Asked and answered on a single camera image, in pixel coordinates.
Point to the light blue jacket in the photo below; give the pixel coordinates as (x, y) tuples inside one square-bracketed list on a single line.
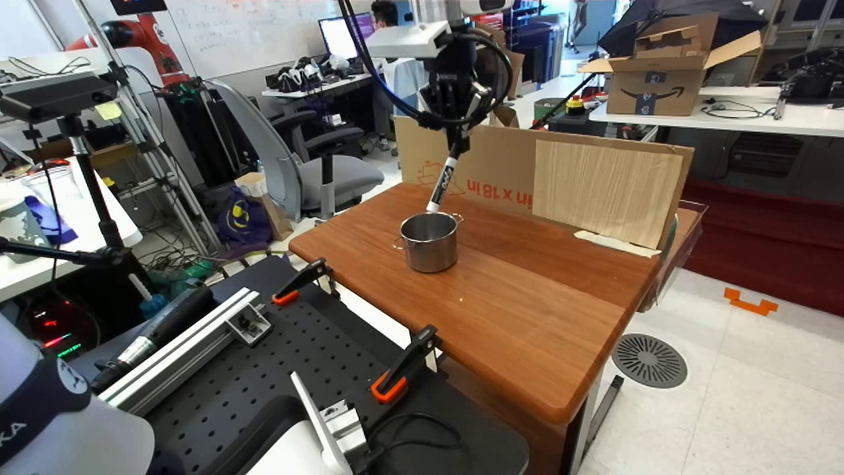
[(408, 82)]

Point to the brown cardboard panel red print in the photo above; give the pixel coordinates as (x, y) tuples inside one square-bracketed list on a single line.
[(492, 166)]

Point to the round metal floor drain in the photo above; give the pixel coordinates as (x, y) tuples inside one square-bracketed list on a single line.
[(651, 360)]

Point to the blue cloth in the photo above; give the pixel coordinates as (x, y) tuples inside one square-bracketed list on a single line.
[(48, 222)]

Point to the white desk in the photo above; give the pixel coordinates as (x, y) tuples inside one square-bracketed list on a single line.
[(793, 120)]

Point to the purple backpack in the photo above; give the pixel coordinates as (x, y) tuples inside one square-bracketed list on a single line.
[(239, 220)]

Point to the silver metal bracket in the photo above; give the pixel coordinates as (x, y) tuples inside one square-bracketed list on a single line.
[(331, 422)]

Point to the open Amazon cardboard box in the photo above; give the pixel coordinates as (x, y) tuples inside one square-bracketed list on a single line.
[(656, 82)]

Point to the red robot arm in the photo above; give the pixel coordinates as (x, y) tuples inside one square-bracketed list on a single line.
[(149, 43)]

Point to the silver aluminium extrusion rail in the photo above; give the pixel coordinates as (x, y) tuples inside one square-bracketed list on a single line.
[(181, 352)]

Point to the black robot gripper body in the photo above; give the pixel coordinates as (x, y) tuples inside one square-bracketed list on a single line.
[(453, 92)]

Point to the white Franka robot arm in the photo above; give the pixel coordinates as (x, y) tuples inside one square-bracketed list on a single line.
[(411, 41)]

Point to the seated person in white shirt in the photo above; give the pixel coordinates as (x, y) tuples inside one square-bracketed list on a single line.
[(384, 13)]

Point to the computer monitor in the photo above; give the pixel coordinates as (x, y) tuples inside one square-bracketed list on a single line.
[(339, 41)]

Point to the light wooden board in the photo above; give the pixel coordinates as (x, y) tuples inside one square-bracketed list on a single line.
[(608, 187)]

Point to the black bag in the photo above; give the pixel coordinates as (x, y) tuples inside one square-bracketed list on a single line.
[(813, 80)]

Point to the black camera tripod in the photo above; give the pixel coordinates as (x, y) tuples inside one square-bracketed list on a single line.
[(105, 220)]

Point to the black and white marker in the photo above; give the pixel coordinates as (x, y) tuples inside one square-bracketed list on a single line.
[(441, 182)]

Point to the whiteboard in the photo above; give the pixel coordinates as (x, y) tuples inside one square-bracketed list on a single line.
[(246, 30)]

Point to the grey office chair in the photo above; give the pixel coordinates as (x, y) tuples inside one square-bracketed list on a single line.
[(339, 175)]

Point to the small grey metal pot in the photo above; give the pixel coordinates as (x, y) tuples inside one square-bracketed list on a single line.
[(428, 253)]

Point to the black cylinder with white tip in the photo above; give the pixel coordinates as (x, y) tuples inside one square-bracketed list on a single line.
[(163, 327)]

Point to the white side table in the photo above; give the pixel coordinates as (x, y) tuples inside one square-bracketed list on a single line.
[(61, 253)]

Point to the grey metal table leg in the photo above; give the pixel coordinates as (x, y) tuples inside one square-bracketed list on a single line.
[(603, 413)]

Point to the brown wooden table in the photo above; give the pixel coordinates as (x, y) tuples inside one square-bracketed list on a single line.
[(519, 298)]

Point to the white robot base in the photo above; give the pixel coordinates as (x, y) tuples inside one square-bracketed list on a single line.
[(292, 453)]

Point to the white and navy cap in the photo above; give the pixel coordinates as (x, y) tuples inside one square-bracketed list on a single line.
[(61, 431)]

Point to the black perforated breadboard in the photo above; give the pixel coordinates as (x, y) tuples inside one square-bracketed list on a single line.
[(292, 360)]

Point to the black orange bar clamp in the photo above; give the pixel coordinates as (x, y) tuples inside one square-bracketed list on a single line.
[(298, 284), (403, 371)]

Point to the dark blue suitcase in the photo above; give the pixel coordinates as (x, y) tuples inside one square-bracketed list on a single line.
[(537, 47)]

